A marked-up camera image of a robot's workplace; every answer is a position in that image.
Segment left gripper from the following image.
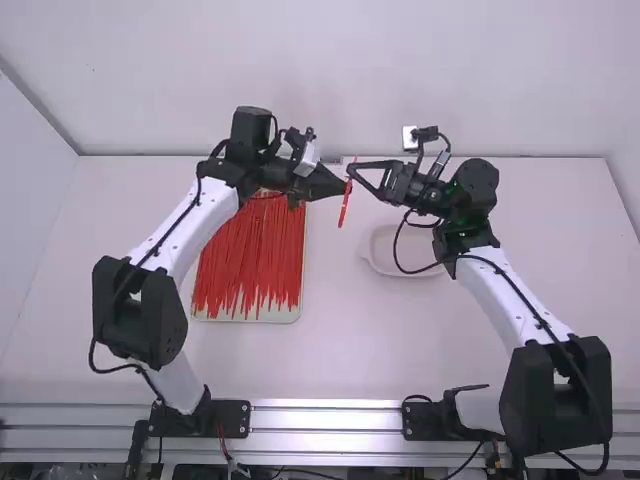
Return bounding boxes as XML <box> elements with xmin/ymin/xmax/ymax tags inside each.
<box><xmin>279</xmin><ymin>158</ymin><xmax>354</xmax><ymax>208</ymax></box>

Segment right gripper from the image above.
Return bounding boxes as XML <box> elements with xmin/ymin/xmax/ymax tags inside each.
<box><xmin>347</xmin><ymin>157</ymin><xmax>417</xmax><ymax>207</ymax></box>

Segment orange cable tie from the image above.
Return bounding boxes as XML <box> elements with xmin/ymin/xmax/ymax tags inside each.
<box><xmin>333</xmin><ymin>154</ymin><xmax>360</xmax><ymax>230</ymax></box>

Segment white dish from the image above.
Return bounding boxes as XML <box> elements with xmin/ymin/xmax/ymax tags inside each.
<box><xmin>357</xmin><ymin>223</ymin><xmax>446</xmax><ymax>279</ymax></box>

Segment pale tray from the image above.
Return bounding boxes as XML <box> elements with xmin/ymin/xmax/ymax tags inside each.
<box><xmin>189</xmin><ymin>192</ymin><xmax>311</xmax><ymax>325</ymax></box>

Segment silver rails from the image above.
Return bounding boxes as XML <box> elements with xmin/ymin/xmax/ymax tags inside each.
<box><xmin>0</xmin><ymin>397</ymin><xmax>640</xmax><ymax>471</ymax></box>

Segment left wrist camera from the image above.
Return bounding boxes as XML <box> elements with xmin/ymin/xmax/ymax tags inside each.
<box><xmin>291</xmin><ymin>139</ymin><xmax>322</xmax><ymax>179</ymax></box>

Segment black cable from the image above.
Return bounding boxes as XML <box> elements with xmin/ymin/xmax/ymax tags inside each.
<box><xmin>392</xmin><ymin>207</ymin><xmax>444</xmax><ymax>275</ymax></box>
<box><xmin>88</xmin><ymin>337</ymin><xmax>151</xmax><ymax>375</ymax></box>

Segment row of orange cable ties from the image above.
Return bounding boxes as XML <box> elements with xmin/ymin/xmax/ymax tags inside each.
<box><xmin>192</xmin><ymin>189</ymin><xmax>307</xmax><ymax>321</ymax></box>

